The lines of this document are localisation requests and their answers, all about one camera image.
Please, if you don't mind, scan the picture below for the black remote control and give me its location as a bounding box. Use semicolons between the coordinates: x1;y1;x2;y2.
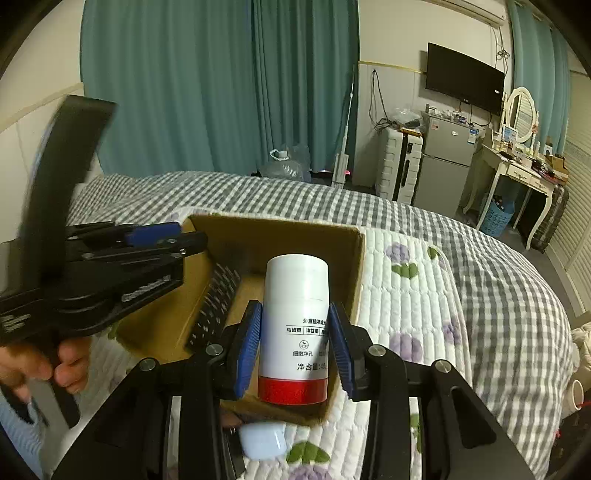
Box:
185;263;242;353

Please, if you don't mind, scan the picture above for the white bottle red cap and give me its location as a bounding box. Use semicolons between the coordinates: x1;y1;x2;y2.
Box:
257;254;329;406

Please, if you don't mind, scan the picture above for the person's left hand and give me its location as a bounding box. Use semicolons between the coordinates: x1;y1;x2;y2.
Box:
1;337;91;403

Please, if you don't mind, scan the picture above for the grey checkered bed sheet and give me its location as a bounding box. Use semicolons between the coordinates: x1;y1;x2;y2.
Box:
69;172;573;479

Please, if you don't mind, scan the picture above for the light blue earbuds case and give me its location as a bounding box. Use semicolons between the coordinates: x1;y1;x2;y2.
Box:
238;421;287;461

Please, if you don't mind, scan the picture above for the white paper cup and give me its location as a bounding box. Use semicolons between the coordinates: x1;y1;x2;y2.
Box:
561;379;585;419

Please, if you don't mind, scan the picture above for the open cardboard box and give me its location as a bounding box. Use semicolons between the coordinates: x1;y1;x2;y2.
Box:
108;212;367;428

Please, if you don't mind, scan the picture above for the phone on left gripper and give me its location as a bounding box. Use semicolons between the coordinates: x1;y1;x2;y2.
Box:
19;95;116;289

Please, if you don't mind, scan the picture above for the cream puffer jacket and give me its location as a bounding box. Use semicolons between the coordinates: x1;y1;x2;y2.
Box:
571;322;591;371

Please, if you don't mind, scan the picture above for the white floral quilt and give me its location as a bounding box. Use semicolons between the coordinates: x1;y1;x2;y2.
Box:
78;226;472;479

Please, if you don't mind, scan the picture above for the white louvred wardrobe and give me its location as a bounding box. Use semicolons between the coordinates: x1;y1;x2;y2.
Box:
548;71;591;316

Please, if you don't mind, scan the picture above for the blue waste basket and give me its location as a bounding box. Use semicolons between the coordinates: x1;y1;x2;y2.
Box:
480;195;515;238

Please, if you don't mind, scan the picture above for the large green curtain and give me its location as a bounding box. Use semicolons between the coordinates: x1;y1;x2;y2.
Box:
80;1;359;177

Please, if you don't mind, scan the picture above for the clear water jug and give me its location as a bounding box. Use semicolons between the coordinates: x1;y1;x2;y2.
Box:
259;149;304;181

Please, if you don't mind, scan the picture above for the dark striped suitcase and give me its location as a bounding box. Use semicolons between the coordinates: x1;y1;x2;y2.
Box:
531;185;570;252

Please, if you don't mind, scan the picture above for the grey mini fridge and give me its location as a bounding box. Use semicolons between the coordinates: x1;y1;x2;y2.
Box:
413;113;479;218

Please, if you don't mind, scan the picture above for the white dressing table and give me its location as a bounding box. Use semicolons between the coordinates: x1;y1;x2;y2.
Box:
462;138;569;250

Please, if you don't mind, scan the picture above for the white suitcase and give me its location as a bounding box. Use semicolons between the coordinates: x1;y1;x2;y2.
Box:
375;127;423;204

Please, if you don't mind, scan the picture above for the white mop pole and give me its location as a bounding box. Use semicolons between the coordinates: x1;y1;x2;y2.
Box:
332;64;356;189

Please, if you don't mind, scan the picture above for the white oval vanity mirror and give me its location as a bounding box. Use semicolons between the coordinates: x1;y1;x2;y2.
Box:
501;86;539;143

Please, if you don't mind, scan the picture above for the right green curtain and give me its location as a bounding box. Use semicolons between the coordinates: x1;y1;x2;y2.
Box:
506;1;571;154

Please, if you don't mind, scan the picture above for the black wall television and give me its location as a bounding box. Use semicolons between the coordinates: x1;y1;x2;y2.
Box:
426;43;505;116

